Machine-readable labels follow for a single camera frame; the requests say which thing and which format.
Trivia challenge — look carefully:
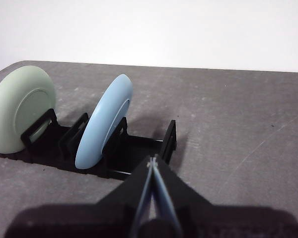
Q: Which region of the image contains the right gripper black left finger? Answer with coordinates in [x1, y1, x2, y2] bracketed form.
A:
[4, 155, 154, 238]

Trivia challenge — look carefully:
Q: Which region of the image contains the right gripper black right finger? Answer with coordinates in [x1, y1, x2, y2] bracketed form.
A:
[153, 154, 298, 238]

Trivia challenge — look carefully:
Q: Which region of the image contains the blue round plate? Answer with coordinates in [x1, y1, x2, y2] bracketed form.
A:
[74, 73, 135, 170]

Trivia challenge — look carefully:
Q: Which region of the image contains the black plate rack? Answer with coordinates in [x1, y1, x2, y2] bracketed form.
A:
[0, 108, 178, 181]

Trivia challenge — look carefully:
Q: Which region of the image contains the green round plate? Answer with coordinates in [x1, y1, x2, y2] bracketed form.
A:
[0, 65, 58, 155]

